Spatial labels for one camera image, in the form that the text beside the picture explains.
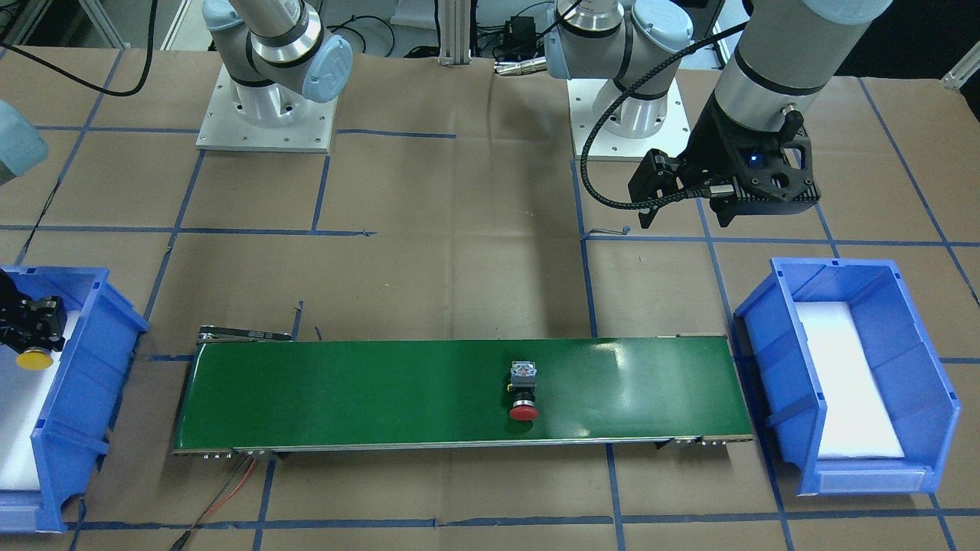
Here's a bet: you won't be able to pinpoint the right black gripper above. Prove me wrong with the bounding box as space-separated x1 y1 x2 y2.
1 272 67 354

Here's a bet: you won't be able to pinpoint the red push button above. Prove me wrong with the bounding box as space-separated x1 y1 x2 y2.
507 360 539 422

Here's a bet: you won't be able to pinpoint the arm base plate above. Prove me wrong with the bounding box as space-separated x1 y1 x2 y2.
196 67 338 154
567 78 690 161

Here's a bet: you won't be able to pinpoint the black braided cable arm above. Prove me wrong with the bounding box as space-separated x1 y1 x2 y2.
579 21 750 210
0 0 160 99

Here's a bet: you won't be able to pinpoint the blue receiving bin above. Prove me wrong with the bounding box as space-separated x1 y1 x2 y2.
1 266 149 533

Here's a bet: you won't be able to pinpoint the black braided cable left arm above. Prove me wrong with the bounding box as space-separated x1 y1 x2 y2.
579 21 750 210

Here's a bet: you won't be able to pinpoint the white foam pad bin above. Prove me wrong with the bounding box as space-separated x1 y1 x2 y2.
795 302 904 460
1 346 62 491

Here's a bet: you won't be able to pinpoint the aluminium frame post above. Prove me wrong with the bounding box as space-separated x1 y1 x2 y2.
435 0 475 67

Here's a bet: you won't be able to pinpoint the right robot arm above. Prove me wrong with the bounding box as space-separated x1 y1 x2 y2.
2 1 353 365

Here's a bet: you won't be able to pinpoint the yellow push button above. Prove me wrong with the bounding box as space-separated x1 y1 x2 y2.
15 347 54 372

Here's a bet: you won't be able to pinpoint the black braided cable right arm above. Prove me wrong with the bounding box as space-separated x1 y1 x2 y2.
0 0 160 99

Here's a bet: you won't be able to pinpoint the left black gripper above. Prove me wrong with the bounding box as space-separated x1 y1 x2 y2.
628 96 822 229

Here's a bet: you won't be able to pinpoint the red black conveyor wires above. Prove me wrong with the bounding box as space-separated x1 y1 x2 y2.
170 453 263 551

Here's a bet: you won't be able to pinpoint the green conveyor belt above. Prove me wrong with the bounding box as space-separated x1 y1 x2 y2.
174 335 753 455

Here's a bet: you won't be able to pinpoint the blue bin with buttons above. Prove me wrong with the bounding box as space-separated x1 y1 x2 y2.
736 257 960 496

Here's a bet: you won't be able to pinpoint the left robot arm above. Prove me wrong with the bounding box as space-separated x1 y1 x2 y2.
544 1 889 229

